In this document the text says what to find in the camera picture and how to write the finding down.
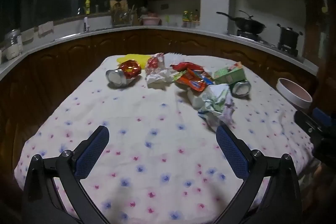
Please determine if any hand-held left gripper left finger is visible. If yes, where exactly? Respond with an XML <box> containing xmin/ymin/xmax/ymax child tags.
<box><xmin>22</xmin><ymin>125</ymin><xmax>111</xmax><ymax>224</ymax></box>

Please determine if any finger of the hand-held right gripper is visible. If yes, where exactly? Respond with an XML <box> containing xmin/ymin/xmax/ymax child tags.
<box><xmin>294</xmin><ymin>110</ymin><xmax>324</xmax><ymax>140</ymax></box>
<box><xmin>314</xmin><ymin>107</ymin><xmax>336</xmax><ymax>133</ymax></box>

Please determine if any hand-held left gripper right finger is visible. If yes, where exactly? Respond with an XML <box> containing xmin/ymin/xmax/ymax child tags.
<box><xmin>214</xmin><ymin>125</ymin><xmax>302</xmax><ymax>224</ymax></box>

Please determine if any white pink waste bin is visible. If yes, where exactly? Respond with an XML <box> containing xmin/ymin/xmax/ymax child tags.
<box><xmin>276</xmin><ymin>78</ymin><xmax>313</xmax><ymax>110</ymax></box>

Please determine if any white paper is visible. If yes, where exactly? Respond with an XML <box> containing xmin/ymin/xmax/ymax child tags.
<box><xmin>187</xmin><ymin>83</ymin><xmax>235</xmax><ymax>126</ymax></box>

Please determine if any crushed green can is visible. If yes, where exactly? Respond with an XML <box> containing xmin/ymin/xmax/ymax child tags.
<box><xmin>230</xmin><ymin>80</ymin><xmax>252</xmax><ymax>97</ymax></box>

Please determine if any green drink carton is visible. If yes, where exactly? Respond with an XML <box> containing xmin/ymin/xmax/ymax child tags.
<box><xmin>212</xmin><ymin>62</ymin><xmax>247</xmax><ymax>85</ymax></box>

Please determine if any red orange snack wrapper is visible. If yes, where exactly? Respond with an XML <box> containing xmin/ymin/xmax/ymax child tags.
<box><xmin>170</xmin><ymin>62</ymin><xmax>214</xmax><ymax>93</ymax></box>

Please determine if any crushed red can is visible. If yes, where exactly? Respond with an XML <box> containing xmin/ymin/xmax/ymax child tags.
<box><xmin>106</xmin><ymin>60</ymin><xmax>141</xmax><ymax>87</ymax></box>

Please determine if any red white wrapper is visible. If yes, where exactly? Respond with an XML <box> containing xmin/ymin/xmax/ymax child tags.
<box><xmin>145</xmin><ymin>53</ymin><xmax>172</xmax><ymax>88</ymax></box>

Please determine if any floral white tablecloth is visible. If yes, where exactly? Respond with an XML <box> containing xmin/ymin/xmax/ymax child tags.
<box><xmin>14</xmin><ymin>55</ymin><xmax>315</xmax><ymax>224</ymax></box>

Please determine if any black stock pot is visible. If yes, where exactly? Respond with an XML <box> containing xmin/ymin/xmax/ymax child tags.
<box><xmin>277</xmin><ymin>24</ymin><xmax>303</xmax><ymax>50</ymax></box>

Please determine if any gas stove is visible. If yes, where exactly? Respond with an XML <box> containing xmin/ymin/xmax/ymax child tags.
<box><xmin>228</xmin><ymin>30</ymin><xmax>300</xmax><ymax>56</ymax></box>

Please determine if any yellow plastic bag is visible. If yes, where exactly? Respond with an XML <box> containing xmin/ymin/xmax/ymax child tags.
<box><xmin>116</xmin><ymin>54</ymin><xmax>151</xmax><ymax>67</ymax></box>

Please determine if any white pleated paper liner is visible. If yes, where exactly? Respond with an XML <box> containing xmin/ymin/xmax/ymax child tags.
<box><xmin>164</xmin><ymin>52</ymin><xmax>188</xmax><ymax>69</ymax></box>

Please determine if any black wok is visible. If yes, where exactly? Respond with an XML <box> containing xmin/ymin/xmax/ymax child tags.
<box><xmin>216</xmin><ymin>10</ymin><xmax>266</xmax><ymax>34</ymax></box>

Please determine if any white kitchen countertop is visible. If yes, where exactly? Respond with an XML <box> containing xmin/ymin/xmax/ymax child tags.
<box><xmin>0</xmin><ymin>24</ymin><xmax>319</xmax><ymax>80</ymax></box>

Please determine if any white rice cooker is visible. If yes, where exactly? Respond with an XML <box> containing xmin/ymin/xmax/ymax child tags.
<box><xmin>5</xmin><ymin>28</ymin><xmax>24</xmax><ymax>60</ymax></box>

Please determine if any pink basin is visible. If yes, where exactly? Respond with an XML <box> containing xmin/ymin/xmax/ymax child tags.
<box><xmin>142</xmin><ymin>17</ymin><xmax>160</xmax><ymax>26</ymax></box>

